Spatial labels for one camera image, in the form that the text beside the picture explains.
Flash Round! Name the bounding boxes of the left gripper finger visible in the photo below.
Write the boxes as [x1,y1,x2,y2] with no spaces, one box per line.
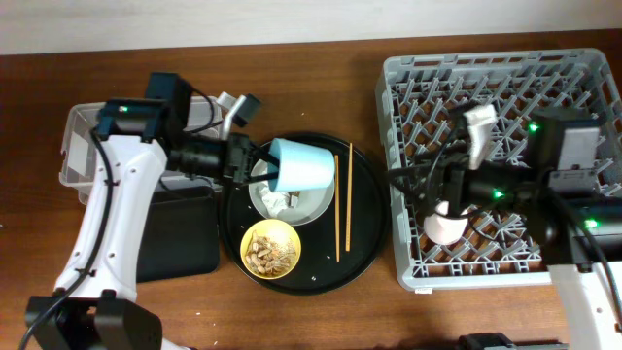
[252,146,280,167]
[248,171,279,184]

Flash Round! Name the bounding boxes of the light blue plastic cup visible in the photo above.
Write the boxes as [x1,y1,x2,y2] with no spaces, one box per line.
[267,138,335,193]

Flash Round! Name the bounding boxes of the pink plastic cup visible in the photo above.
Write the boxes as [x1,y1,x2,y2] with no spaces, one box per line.
[423,214,468,245]

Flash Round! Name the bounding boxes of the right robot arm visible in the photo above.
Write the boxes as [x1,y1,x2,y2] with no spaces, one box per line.
[417,103,621,349]

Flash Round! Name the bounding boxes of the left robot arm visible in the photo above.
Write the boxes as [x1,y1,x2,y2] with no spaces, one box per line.
[19,72,279,349]

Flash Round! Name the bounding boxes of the grey dishwasher rack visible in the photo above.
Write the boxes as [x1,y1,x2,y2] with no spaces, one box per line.
[375,49,621,293]

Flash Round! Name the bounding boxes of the crumpled white napkin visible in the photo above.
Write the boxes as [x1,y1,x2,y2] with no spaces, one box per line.
[259,187,291,218]

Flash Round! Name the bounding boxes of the gold foil wrapper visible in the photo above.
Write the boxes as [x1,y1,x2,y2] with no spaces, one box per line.
[289,192,300,208]

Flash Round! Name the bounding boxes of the grey round plate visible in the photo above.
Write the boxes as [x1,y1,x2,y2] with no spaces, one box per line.
[248,155,336,228]

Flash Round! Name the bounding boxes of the clear plastic storage bin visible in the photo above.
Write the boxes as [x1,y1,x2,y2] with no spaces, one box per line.
[59,96,221,205]

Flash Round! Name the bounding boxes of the yellow bowl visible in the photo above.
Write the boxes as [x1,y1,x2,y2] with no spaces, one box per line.
[239,219,302,280]

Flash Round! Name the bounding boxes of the right wooden chopstick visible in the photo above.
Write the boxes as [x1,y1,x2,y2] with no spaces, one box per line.
[345,143,354,252]

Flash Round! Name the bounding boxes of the peanut shells food scraps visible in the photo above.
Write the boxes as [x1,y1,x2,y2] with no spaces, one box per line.
[244,236,296,278]

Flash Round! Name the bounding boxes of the black rectangular tray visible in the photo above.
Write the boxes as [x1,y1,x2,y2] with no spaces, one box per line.
[136,187,220,283]

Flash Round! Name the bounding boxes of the round black serving tray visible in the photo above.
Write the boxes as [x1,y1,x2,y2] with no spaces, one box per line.
[219,132,391,296]

